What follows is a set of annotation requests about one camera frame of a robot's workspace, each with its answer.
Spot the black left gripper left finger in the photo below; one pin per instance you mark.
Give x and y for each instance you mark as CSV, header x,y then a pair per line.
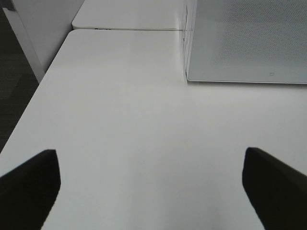
x,y
29,191

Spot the white microwave oven body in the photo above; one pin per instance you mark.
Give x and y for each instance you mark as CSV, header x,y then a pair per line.
x,y
188,20

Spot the white cabinet beside table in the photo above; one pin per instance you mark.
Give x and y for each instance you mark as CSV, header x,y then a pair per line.
x,y
40,27

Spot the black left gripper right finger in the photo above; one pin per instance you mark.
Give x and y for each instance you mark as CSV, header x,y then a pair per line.
x,y
277,192

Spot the white microwave door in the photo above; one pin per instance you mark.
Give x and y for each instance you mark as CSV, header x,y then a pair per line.
x,y
258,41

